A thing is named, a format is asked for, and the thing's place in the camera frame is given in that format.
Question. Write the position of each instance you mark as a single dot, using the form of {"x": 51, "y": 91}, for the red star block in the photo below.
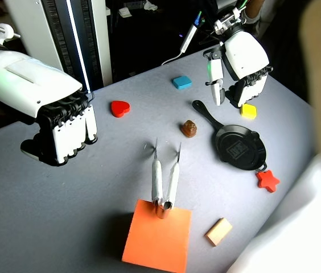
{"x": 267, "y": 180}

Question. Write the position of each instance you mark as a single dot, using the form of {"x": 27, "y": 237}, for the beige wooden block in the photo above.
{"x": 218, "y": 231}

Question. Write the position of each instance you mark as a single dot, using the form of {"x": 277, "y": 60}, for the black cast iron skillet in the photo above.
{"x": 240, "y": 148}

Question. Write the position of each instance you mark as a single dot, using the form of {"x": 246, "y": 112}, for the brown food chunk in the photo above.
{"x": 189, "y": 128}

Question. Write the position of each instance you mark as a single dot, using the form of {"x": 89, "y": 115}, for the large orange block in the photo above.
{"x": 157, "y": 241}

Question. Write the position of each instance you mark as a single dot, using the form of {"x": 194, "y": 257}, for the small white box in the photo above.
{"x": 125, "y": 12}

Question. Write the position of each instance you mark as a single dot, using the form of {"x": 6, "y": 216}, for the red heart block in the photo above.
{"x": 119, "y": 108}

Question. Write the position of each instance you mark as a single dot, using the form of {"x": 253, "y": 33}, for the yellow rounded block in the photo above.
{"x": 248, "y": 111}

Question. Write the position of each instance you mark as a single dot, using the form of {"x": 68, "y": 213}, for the white fabric backdrop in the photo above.
{"x": 291, "y": 227}

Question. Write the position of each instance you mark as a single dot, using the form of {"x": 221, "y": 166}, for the white crumpled cloth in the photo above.
{"x": 150, "y": 5}

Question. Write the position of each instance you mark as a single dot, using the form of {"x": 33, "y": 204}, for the blue rounded block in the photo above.
{"x": 182, "y": 82}

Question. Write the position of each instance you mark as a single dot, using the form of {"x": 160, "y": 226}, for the grey table cloth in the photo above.
{"x": 63, "y": 213}

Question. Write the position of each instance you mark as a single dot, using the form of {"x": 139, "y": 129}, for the white column with black strips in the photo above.
{"x": 35, "y": 34}

